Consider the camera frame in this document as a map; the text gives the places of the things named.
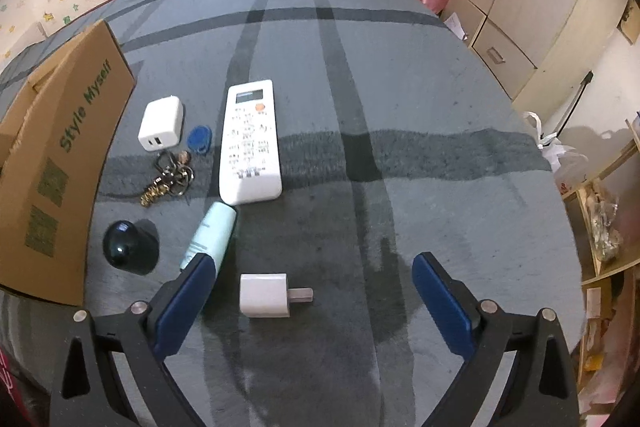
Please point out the brown cardboard box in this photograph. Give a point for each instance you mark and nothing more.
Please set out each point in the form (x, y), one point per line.
(54, 140)

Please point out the dark round ball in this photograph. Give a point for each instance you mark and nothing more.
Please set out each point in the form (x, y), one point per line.
(122, 243)

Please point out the white air conditioner remote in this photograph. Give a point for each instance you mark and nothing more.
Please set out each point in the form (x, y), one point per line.
(249, 162)

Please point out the wooden shelf unit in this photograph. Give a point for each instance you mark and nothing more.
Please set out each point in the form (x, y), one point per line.
(604, 215)

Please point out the blue key fob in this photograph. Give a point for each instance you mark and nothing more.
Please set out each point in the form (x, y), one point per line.
(199, 140)

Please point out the large white charger block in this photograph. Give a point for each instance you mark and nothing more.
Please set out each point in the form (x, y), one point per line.
(161, 124)

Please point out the light blue cosmetic tube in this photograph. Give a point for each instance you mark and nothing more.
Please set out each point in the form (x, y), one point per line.
(212, 236)

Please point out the grey plaid blanket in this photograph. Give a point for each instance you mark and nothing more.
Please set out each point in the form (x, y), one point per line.
(394, 139)

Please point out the white plastic bag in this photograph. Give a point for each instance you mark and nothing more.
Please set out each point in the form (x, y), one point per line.
(569, 167)

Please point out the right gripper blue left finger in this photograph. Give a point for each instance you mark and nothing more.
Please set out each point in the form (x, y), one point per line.
(177, 304)

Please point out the small white plug adapter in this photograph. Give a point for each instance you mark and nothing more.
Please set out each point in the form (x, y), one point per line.
(267, 296)

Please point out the metal key bunch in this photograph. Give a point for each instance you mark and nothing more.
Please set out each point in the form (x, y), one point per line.
(174, 177)

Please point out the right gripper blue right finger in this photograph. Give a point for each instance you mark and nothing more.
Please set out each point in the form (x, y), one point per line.
(451, 305)

